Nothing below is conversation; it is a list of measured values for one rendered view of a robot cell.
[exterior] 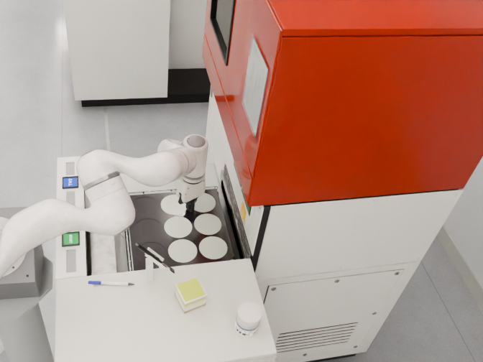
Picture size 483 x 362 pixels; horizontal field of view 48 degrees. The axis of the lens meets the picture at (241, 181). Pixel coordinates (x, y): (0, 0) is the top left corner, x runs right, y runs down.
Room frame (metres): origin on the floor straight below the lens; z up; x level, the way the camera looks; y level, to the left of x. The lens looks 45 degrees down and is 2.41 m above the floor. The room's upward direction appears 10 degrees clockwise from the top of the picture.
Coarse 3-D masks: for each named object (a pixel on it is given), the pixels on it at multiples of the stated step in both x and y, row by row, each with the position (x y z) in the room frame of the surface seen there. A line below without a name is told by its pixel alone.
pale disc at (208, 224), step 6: (198, 216) 1.30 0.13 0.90; (204, 216) 1.30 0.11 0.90; (210, 216) 1.30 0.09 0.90; (198, 222) 1.27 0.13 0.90; (204, 222) 1.27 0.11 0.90; (210, 222) 1.28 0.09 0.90; (216, 222) 1.28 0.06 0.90; (198, 228) 1.24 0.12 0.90; (204, 228) 1.24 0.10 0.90; (210, 228) 1.25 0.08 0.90; (216, 228) 1.25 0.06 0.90; (210, 234) 1.22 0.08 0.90
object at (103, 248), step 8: (96, 240) 1.12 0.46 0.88; (104, 240) 1.13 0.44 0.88; (112, 240) 1.14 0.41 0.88; (96, 248) 1.09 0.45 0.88; (104, 248) 1.10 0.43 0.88; (112, 248) 1.10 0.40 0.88; (96, 256) 1.06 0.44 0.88; (104, 256) 1.06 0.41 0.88; (112, 256) 1.07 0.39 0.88; (96, 264) 1.02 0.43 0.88; (104, 264) 1.03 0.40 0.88; (112, 264) 1.04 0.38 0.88; (96, 272) 0.99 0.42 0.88
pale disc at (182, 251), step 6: (180, 240) 1.17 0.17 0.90; (186, 240) 1.18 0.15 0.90; (174, 246) 1.14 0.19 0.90; (180, 246) 1.14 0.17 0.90; (186, 246) 1.15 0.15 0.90; (192, 246) 1.15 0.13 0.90; (168, 252) 1.11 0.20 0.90; (174, 252) 1.12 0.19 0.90; (180, 252) 1.12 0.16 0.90; (186, 252) 1.12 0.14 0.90; (192, 252) 1.13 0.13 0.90; (174, 258) 1.09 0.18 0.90; (180, 258) 1.10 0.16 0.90; (186, 258) 1.10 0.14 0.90; (192, 258) 1.10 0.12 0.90
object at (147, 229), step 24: (168, 192) 1.39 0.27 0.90; (216, 192) 1.43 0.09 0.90; (144, 216) 1.25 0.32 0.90; (168, 216) 1.27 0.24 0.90; (192, 216) 1.29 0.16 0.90; (216, 216) 1.31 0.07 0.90; (144, 240) 1.15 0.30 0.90; (168, 240) 1.16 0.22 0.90; (192, 240) 1.18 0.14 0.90; (144, 264) 1.05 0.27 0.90; (168, 264) 1.06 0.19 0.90
